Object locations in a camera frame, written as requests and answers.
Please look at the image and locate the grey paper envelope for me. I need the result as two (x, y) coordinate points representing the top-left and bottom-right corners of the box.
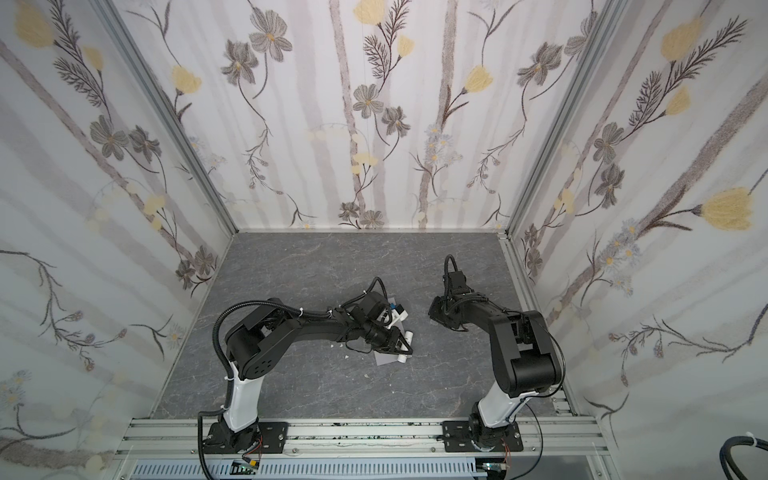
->
(374, 296), (403, 366)

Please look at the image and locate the white glue stick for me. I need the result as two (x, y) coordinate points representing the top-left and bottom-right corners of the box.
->
(397, 331), (414, 363)

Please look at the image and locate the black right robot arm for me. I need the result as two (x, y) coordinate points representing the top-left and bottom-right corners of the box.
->
(429, 271), (565, 434)

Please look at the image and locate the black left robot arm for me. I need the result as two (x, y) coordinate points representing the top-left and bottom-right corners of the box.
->
(212, 291), (413, 433)

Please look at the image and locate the white slotted cable duct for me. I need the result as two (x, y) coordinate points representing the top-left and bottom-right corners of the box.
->
(123, 458), (487, 479)

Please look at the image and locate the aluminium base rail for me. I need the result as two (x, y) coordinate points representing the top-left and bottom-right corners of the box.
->
(115, 416), (610, 460)

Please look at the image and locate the black corrugated cable conduit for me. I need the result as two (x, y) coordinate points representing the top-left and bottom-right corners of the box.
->
(196, 299), (334, 480)

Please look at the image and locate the black cable bundle corner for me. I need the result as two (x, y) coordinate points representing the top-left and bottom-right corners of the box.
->
(718, 433), (768, 480)

